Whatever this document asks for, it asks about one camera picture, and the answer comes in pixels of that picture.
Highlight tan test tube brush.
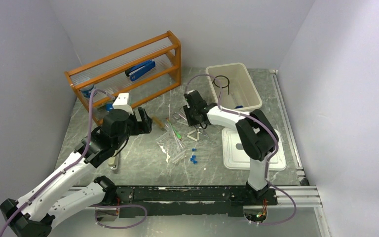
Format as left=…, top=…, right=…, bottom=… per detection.
left=152, top=116, right=166, bottom=131

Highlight white clay triangle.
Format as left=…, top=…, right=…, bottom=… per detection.
left=187, top=128, right=200, bottom=142

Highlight colourful plastic spoons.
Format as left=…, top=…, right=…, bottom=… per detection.
left=166, top=118, right=182, bottom=140

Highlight black metal ring tripod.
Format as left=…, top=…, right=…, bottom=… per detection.
left=212, top=75, right=230, bottom=98

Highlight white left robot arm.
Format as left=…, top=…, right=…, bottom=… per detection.
left=0, top=107, right=152, bottom=237

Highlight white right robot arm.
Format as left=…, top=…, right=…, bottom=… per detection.
left=183, top=90, right=279, bottom=204

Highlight blue yellow small objects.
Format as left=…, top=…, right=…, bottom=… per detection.
left=105, top=102, right=114, bottom=112

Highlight beige stapler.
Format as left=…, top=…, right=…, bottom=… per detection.
left=108, top=157, right=119, bottom=170

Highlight clear plastic bag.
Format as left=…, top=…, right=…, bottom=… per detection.
left=156, top=132, right=186, bottom=163

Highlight blue stapler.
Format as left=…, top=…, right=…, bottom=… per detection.
left=124, top=60, right=156, bottom=81

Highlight orange wooden rack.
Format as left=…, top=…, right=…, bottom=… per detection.
left=65, top=31, right=182, bottom=125

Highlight beige plastic bin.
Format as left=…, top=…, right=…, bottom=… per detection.
left=205, top=63, right=263, bottom=112

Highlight blue white tape roll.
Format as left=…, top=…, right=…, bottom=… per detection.
left=79, top=84, right=95, bottom=98

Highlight blue capped pins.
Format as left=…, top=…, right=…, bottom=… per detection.
left=190, top=148, right=198, bottom=164

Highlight white bin lid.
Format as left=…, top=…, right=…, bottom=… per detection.
left=222, top=128, right=287, bottom=171

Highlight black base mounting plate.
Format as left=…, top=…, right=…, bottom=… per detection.
left=98, top=185, right=278, bottom=218

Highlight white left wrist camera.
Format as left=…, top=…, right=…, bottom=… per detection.
left=113, top=92, right=133, bottom=115

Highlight aluminium frame rail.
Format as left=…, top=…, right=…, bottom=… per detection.
left=269, top=186, right=323, bottom=208

